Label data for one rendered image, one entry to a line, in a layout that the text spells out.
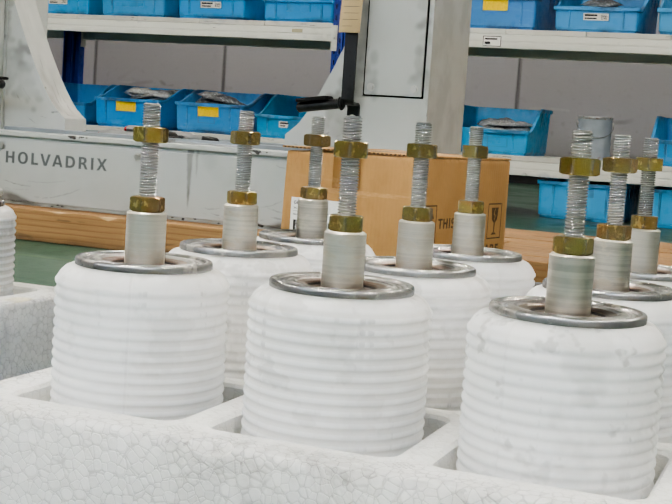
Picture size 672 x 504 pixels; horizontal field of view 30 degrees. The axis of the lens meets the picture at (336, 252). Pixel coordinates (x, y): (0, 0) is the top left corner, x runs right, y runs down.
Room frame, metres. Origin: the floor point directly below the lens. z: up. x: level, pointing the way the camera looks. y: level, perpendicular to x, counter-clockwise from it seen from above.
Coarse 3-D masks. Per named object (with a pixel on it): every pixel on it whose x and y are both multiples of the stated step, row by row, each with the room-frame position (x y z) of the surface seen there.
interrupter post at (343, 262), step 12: (324, 240) 0.64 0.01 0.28; (336, 240) 0.64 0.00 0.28; (348, 240) 0.64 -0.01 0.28; (360, 240) 0.64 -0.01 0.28; (324, 252) 0.64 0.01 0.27; (336, 252) 0.64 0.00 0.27; (348, 252) 0.64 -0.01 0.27; (360, 252) 0.64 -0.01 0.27; (324, 264) 0.64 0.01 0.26; (336, 264) 0.64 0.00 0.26; (348, 264) 0.64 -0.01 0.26; (360, 264) 0.64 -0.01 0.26; (324, 276) 0.64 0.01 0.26; (336, 276) 0.64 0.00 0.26; (348, 276) 0.64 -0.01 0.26; (360, 276) 0.64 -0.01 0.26; (348, 288) 0.64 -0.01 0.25; (360, 288) 0.64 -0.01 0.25
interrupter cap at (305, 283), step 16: (288, 272) 0.67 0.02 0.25; (304, 272) 0.67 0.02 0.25; (320, 272) 0.68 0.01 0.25; (288, 288) 0.62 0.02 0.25; (304, 288) 0.61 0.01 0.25; (320, 288) 0.61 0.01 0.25; (336, 288) 0.62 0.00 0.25; (368, 288) 0.65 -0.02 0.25; (384, 288) 0.63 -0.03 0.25; (400, 288) 0.64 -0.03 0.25
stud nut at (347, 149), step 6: (336, 144) 0.64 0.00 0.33; (342, 144) 0.64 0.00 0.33; (348, 144) 0.64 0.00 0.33; (354, 144) 0.64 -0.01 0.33; (360, 144) 0.64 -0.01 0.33; (366, 144) 0.64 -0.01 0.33; (336, 150) 0.64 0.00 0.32; (342, 150) 0.64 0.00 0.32; (348, 150) 0.64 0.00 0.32; (354, 150) 0.64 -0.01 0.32; (360, 150) 0.64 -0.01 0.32; (366, 150) 0.64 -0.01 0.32; (336, 156) 0.64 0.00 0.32; (342, 156) 0.64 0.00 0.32; (348, 156) 0.64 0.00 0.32; (354, 156) 0.64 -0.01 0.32; (360, 156) 0.64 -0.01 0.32; (366, 156) 0.64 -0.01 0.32
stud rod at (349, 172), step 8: (352, 120) 0.64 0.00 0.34; (360, 120) 0.65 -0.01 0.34; (344, 128) 0.64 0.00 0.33; (352, 128) 0.64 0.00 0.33; (360, 128) 0.64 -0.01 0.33; (344, 136) 0.64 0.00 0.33; (352, 136) 0.64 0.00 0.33; (360, 136) 0.64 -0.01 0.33; (344, 160) 0.64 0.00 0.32; (352, 160) 0.64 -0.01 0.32; (344, 168) 0.64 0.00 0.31; (352, 168) 0.64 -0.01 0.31; (344, 176) 0.64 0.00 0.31; (352, 176) 0.64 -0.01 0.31; (344, 184) 0.64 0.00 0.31; (352, 184) 0.64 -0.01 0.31; (344, 192) 0.64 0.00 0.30; (352, 192) 0.64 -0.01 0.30; (344, 200) 0.64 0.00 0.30; (352, 200) 0.64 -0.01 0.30; (344, 208) 0.64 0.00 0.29; (352, 208) 0.64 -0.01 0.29
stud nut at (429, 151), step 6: (408, 144) 0.75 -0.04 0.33; (414, 144) 0.75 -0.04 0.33; (420, 144) 0.75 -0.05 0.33; (426, 144) 0.75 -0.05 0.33; (432, 144) 0.76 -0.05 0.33; (408, 150) 0.75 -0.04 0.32; (414, 150) 0.75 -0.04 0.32; (420, 150) 0.75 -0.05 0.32; (426, 150) 0.75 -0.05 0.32; (432, 150) 0.75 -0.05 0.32; (408, 156) 0.75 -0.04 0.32; (414, 156) 0.75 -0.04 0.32; (420, 156) 0.75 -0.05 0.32; (426, 156) 0.75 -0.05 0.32; (432, 156) 0.75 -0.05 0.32
